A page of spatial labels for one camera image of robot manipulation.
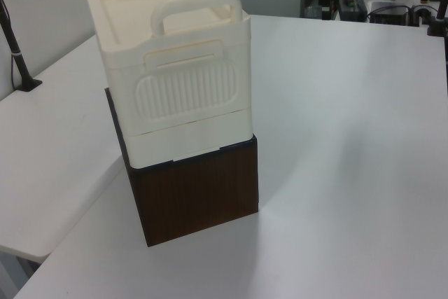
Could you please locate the black electronics box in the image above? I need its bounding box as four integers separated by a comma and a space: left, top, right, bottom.
369, 1, 411, 26

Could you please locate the black clamp pole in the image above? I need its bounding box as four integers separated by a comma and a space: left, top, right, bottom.
424, 0, 448, 38

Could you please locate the dark brown wooden box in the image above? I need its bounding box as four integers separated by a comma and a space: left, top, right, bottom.
104, 88, 260, 248

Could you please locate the cream plastic cabinet with handles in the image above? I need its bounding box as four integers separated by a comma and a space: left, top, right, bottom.
85, 0, 253, 169

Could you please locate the black camera pole with base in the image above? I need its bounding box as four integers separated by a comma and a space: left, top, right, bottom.
0, 0, 43, 92

